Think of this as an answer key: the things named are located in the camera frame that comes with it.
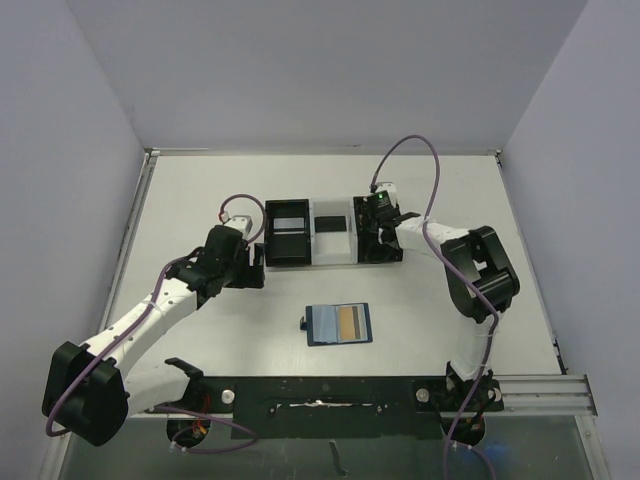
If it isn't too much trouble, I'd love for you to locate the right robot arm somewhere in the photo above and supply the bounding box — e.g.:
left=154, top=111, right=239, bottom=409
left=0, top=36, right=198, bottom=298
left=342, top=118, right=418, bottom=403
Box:
left=355, top=189, right=520, bottom=381

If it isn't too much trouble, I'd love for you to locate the black bin with silver card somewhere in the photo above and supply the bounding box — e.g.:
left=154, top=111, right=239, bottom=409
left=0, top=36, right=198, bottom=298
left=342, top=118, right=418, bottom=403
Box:
left=264, top=199, right=312, bottom=267

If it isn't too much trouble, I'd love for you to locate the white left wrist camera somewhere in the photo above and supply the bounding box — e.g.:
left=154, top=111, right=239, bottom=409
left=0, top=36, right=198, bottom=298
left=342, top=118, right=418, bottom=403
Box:
left=220, top=212, right=253, bottom=239

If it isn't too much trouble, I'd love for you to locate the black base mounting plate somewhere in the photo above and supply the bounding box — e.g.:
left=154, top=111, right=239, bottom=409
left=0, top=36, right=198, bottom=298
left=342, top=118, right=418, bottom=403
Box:
left=174, top=376, right=504, bottom=442

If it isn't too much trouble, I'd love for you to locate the black bin with gold card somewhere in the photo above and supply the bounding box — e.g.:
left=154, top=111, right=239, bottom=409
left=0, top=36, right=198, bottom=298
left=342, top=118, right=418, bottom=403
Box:
left=354, top=196, right=403, bottom=264

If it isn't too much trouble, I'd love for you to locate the gold striped card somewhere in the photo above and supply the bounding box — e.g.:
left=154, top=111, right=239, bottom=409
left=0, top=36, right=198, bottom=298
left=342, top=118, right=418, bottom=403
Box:
left=337, top=305, right=369, bottom=343

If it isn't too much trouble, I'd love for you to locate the black card from holder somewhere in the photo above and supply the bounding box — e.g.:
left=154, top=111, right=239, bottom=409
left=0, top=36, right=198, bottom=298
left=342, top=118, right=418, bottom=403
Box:
left=314, top=216, right=347, bottom=233

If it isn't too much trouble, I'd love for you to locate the aluminium rail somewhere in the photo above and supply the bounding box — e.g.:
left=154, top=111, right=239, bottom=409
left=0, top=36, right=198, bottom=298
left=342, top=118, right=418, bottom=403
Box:
left=95, top=148, right=160, bottom=334
left=57, top=373, right=599, bottom=421

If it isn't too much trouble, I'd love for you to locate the aluminium left side rail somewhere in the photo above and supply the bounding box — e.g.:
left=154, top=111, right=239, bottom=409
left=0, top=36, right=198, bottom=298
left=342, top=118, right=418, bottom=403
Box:
left=95, top=148, right=160, bottom=334

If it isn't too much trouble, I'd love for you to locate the blue leather card holder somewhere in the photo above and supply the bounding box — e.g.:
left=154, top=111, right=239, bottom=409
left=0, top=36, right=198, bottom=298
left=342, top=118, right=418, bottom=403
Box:
left=300, top=303, right=373, bottom=347

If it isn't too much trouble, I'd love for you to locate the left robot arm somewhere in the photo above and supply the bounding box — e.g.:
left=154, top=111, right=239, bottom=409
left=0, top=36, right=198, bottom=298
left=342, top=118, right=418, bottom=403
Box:
left=42, top=215, right=264, bottom=446

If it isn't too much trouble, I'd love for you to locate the silver credit card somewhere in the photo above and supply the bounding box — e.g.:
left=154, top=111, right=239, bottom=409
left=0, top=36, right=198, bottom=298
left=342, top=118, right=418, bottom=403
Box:
left=273, top=217, right=306, bottom=231

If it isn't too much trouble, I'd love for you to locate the aluminium front rail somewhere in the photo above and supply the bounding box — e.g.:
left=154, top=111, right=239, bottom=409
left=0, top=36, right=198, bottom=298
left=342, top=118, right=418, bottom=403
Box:
left=57, top=373, right=599, bottom=421

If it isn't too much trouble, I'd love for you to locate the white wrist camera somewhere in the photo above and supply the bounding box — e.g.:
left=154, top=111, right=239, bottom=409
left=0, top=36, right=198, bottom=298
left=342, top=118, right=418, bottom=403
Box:
left=370, top=182, right=398, bottom=207
left=220, top=212, right=253, bottom=239

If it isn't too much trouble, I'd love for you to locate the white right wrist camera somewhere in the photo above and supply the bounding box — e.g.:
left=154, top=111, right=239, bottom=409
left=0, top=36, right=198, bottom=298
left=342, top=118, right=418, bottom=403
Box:
left=370, top=182, right=398, bottom=207

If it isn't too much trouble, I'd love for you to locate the white middle bin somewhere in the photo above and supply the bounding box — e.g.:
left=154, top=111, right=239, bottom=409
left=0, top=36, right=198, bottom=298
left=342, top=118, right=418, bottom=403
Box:
left=309, top=197, right=358, bottom=266

